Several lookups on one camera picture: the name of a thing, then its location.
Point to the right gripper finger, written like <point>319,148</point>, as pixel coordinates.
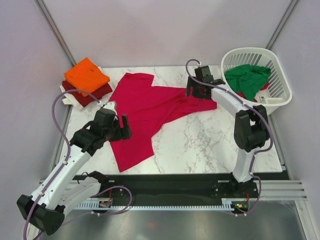
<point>191,84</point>
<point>192,92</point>

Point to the folded orange t shirt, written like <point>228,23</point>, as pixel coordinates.
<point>86,76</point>

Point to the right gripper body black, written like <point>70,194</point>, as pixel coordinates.
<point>197,88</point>

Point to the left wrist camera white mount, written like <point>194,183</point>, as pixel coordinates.
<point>110,105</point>

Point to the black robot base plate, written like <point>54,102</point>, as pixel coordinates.
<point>174,189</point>

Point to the green t shirt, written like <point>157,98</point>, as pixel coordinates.
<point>241,77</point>

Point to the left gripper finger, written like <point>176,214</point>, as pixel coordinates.
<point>118,136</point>
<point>125,123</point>

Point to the folded dark red t shirt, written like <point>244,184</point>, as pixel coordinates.
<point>85,100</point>

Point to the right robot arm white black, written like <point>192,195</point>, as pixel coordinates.
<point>252,133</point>

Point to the red garment under green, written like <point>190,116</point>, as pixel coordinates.
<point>250,94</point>

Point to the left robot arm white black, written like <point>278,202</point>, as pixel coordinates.
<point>48,205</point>

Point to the white plastic laundry basket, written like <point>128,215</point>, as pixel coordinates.
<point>278,93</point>

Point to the pink red t shirt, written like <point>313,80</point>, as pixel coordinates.
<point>148,108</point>

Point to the white slotted cable duct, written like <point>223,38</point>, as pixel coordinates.
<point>99,205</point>

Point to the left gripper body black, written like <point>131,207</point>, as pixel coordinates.
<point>116,128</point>

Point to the aluminium frame rail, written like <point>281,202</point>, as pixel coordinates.
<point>282,191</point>

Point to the folded white t shirt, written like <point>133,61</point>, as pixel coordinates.
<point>69,99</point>

